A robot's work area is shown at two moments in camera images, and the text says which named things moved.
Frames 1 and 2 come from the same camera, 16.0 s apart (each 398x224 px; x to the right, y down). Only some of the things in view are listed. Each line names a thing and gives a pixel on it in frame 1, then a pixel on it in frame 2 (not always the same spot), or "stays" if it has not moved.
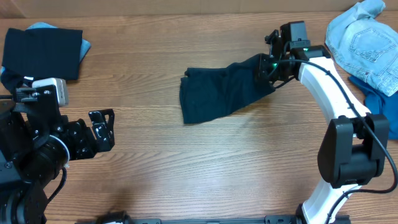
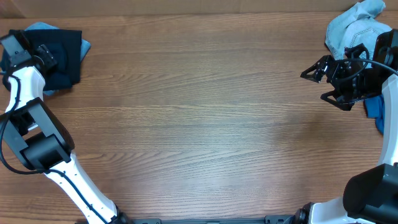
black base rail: x=119 y=217 stays
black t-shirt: x=210 y=93 to x=65 y=45
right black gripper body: x=265 y=68 to x=334 y=82
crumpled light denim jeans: x=365 y=46 stays
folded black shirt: x=52 y=53 stays
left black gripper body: x=82 y=137 to x=47 y=56
